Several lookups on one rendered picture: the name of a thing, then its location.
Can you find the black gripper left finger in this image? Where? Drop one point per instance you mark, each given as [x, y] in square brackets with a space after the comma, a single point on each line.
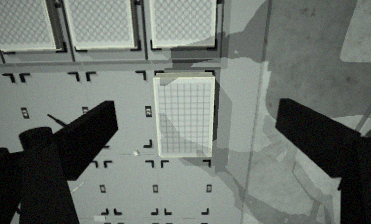
[45, 197]

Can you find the white deep-well block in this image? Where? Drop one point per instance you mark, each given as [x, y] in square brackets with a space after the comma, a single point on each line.
[184, 105]

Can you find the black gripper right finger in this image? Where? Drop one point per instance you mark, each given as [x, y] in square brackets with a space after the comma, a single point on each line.
[340, 151]

